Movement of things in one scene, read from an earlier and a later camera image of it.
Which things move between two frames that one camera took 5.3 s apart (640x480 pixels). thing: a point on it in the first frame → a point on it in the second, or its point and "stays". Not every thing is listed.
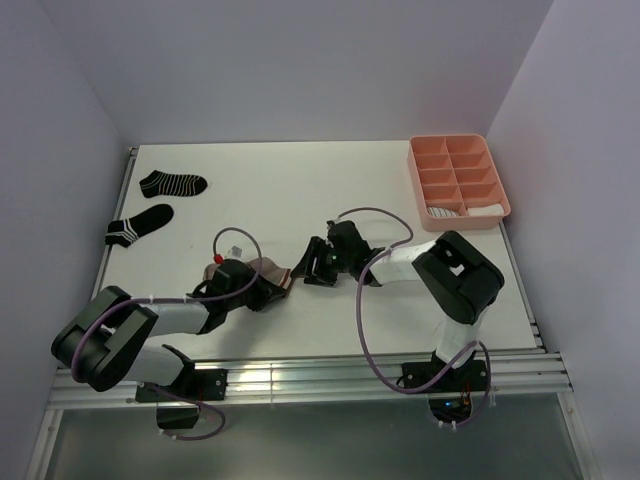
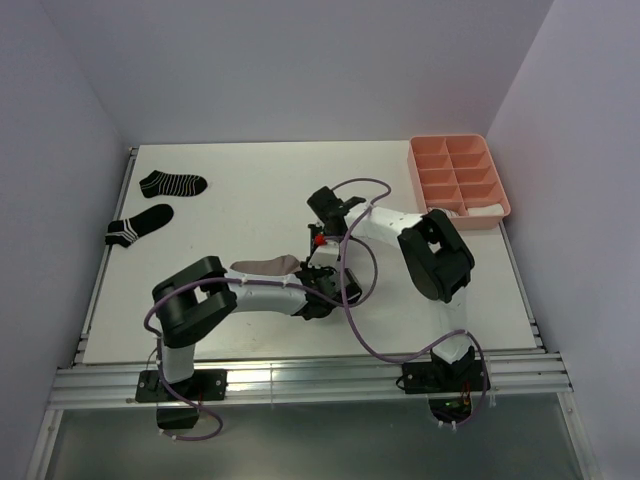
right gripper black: x=317 y=247 → x=316 y=229
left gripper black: x=266 y=293 → x=324 y=271
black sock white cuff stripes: x=127 y=230 stays
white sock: x=494 y=210 stays
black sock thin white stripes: x=160 y=183 stays
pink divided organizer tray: x=457 y=181 stays
